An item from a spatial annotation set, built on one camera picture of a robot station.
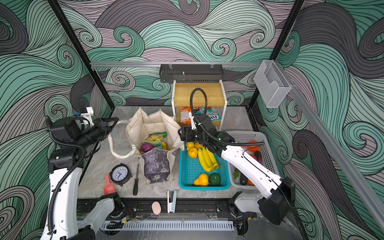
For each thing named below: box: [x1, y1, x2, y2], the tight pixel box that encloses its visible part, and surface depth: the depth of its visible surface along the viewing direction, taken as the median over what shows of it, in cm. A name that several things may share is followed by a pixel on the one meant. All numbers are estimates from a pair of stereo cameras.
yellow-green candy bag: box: [142, 131, 168, 149], surface depth 93 cm
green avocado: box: [208, 173, 221, 187], surface depth 80 cm
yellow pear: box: [193, 173, 209, 186], surface depth 80 cm
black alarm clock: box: [109, 163, 133, 187], surface depth 84 cm
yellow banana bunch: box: [197, 147, 220, 172], surface depth 90 cm
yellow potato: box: [194, 142, 204, 149], surface depth 94 cm
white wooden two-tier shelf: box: [171, 79, 228, 131], surface depth 82 cm
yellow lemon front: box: [188, 147, 198, 158], surface depth 91 cm
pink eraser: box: [151, 201, 162, 216], surface depth 74 cm
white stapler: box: [167, 190, 177, 214], surface depth 76 cm
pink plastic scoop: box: [103, 173, 116, 195], surface depth 81 cm
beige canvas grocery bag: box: [108, 107, 185, 185], surface depth 80 cm
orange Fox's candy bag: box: [180, 106, 192, 125], surface depth 93 cm
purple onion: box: [140, 143, 154, 153], surface depth 87 cm
